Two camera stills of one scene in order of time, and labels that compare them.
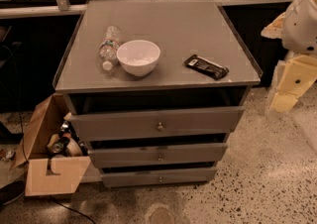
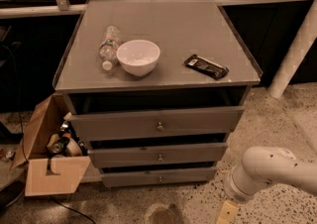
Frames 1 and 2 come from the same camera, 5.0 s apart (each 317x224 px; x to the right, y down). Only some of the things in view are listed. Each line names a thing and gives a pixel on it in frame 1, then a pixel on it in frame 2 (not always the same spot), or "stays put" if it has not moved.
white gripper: [301, 26] -> [235, 190]
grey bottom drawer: [157, 176] stays put
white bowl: [139, 57] stays put
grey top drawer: [156, 123] stays put
